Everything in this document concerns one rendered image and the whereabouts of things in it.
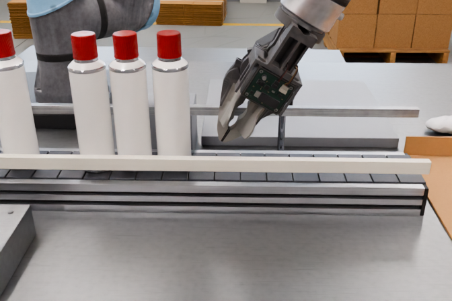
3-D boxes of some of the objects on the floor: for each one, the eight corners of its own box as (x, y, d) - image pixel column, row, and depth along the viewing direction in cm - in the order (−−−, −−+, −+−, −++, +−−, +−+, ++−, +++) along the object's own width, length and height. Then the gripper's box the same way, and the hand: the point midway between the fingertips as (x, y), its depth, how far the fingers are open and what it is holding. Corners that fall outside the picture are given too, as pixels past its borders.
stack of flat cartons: (12, 38, 458) (5, 3, 444) (30, 23, 505) (25, -10, 492) (87, 37, 460) (82, 2, 446) (97, 23, 507) (94, -10, 493)
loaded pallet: (448, 69, 385) (473, -59, 345) (335, 68, 386) (347, -60, 347) (401, 27, 492) (417, -75, 453) (313, 27, 494) (321, -75, 455)
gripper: (275, 11, 63) (191, 146, 71) (337, 48, 65) (248, 176, 73) (271, -4, 70) (196, 119, 79) (327, 30, 72) (247, 147, 81)
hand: (226, 132), depth 78 cm, fingers closed
